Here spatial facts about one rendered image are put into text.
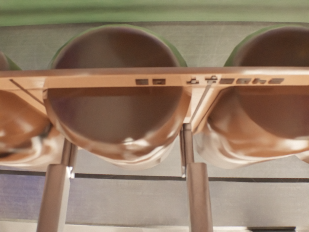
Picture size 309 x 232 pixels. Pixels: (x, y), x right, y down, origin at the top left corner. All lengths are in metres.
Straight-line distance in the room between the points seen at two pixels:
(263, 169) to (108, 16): 0.19
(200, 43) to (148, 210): 0.15
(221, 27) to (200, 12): 0.03
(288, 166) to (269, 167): 0.02
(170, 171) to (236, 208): 0.06
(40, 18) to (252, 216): 0.23
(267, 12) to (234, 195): 0.16
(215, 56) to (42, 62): 0.12
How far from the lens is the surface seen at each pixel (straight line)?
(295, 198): 0.44
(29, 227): 0.61
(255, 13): 0.33
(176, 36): 0.35
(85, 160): 0.43
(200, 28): 0.35
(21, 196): 0.44
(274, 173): 0.43
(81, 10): 0.32
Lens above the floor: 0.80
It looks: 8 degrees down
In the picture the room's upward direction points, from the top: 178 degrees counter-clockwise
